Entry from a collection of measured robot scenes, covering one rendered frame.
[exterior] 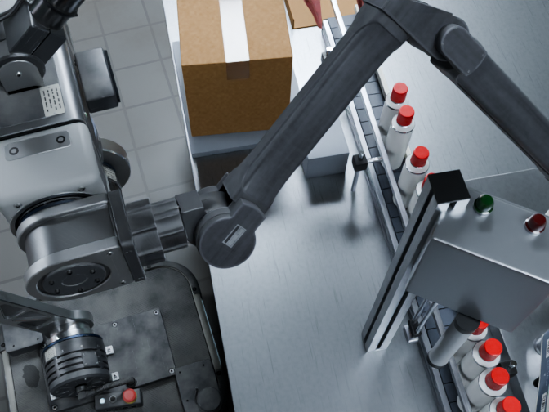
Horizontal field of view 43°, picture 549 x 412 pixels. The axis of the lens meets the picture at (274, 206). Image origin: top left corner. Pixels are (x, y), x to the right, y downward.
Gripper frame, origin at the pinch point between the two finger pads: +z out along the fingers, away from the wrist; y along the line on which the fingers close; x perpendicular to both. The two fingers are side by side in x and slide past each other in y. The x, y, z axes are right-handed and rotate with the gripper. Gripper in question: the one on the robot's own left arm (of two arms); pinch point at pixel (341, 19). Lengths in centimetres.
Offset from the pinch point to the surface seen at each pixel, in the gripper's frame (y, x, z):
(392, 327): -11, -35, 54
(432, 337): -1, -30, 63
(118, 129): -50, 131, 46
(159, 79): -28, 145, 34
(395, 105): 8.0, -4.5, 20.0
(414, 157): 5.0, -18.3, 27.3
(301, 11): 6.2, 48.1, 4.4
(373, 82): 13.8, 20.4, 21.0
